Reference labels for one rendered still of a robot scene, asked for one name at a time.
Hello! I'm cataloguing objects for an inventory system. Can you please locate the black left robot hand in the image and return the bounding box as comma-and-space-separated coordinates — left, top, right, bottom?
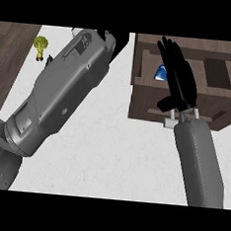
93, 29, 130, 69

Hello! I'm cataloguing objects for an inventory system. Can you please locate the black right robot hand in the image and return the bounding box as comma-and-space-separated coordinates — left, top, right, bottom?
151, 35, 203, 116

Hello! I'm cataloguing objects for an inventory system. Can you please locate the blue can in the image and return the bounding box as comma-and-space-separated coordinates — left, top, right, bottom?
152, 62, 170, 82

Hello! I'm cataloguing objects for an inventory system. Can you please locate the brown wooden drawer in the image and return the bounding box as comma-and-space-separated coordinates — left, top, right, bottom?
130, 47, 231, 99
126, 82, 231, 133

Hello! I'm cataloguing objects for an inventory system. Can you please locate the brown wooden drawer front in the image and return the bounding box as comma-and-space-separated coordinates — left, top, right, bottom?
126, 82, 231, 133

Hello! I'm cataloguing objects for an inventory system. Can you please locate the brown wooden cabinet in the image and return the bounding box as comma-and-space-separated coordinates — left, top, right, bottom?
133, 33, 231, 64

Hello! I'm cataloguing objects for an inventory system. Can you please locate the small dark object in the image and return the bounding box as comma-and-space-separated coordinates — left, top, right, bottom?
43, 54, 54, 68

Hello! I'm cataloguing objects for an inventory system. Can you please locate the yellow-green broccoli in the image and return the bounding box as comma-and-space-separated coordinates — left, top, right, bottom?
31, 35, 50, 63

